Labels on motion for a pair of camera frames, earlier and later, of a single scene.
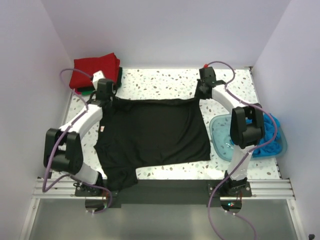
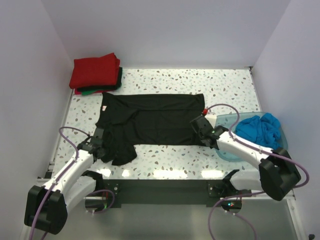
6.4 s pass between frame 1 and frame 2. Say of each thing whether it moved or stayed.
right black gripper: moved
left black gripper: moved
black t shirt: moved
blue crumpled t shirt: stayed
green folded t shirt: stayed
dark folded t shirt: stayed
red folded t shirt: stayed
